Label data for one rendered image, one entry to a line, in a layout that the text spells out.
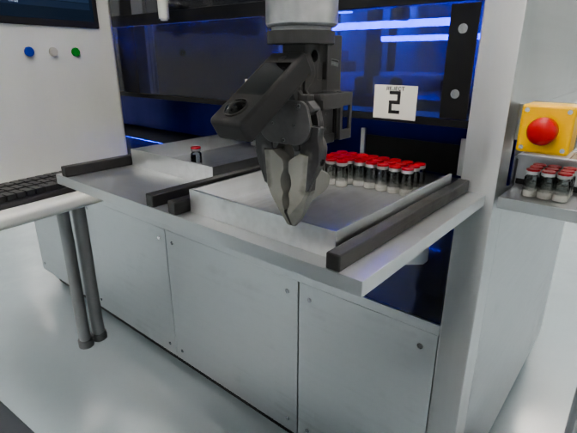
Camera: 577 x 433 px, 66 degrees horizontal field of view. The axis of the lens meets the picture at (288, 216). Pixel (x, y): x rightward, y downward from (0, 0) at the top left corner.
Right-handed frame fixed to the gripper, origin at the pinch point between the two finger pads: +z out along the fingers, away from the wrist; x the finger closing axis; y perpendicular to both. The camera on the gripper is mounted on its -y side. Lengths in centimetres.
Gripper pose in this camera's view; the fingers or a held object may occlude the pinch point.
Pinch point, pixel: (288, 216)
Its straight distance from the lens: 51.5
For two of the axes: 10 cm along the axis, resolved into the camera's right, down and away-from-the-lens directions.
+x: -7.7, -2.2, 6.0
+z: 0.0, 9.4, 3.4
